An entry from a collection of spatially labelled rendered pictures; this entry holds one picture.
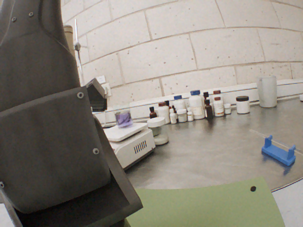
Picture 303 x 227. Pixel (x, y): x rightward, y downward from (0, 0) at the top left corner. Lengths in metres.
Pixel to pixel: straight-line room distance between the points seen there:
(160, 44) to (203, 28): 0.27
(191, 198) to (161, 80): 0.74
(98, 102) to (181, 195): 0.20
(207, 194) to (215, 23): 0.85
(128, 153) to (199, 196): 0.23
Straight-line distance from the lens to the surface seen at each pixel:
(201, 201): 0.20
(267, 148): 0.38
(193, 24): 0.90
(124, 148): 0.37
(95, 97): 0.26
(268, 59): 1.00
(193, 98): 0.68
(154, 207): 0.20
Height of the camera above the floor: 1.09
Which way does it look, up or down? 11 degrees down
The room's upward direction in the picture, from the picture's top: 12 degrees counter-clockwise
